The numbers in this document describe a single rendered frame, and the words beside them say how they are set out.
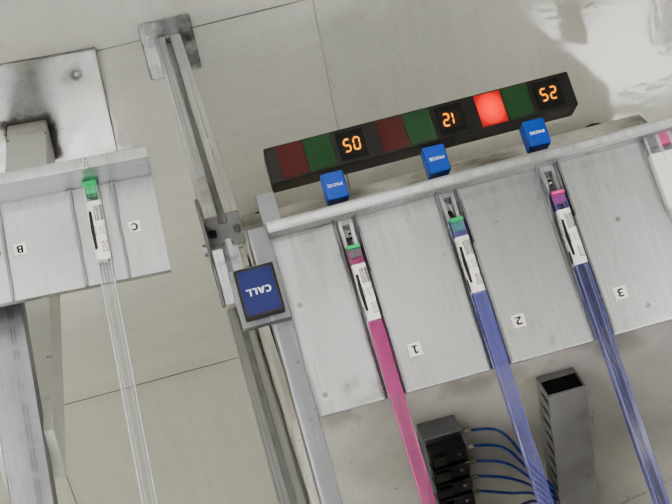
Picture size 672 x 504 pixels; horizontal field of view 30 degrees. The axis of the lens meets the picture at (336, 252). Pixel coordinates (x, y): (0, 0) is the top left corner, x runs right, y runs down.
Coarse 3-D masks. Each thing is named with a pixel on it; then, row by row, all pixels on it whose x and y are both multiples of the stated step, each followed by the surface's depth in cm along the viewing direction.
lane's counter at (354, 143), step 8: (360, 128) 133; (336, 136) 133; (344, 136) 133; (352, 136) 133; (360, 136) 133; (344, 144) 133; (352, 144) 133; (360, 144) 133; (344, 152) 132; (352, 152) 132; (360, 152) 132; (368, 152) 132; (344, 160) 132
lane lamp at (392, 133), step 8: (384, 120) 133; (392, 120) 133; (400, 120) 133; (384, 128) 133; (392, 128) 133; (400, 128) 133; (384, 136) 133; (392, 136) 133; (400, 136) 133; (384, 144) 133; (392, 144) 133; (400, 144) 133; (408, 144) 133; (384, 152) 133
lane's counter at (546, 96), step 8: (544, 80) 135; (552, 80) 135; (536, 88) 135; (544, 88) 135; (552, 88) 135; (560, 88) 135; (536, 96) 135; (544, 96) 135; (552, 96) 135; (560, 96) 135; (544, 104) 134; (552, 104) 134; (560, 104) 134
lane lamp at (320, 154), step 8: (320, 136) 133; (328, 136) 133; (304, 144) 132; (312, 144) 132; (320, 144) 132; (328, 144) 133; (312, 152) 132; (320, 152) 132; (328, 152) 132; (312, 160) 132; (320, 160) 132; (328, 160) 132; (336, 160) 132; (312, 168) 132; (320, 168) 132
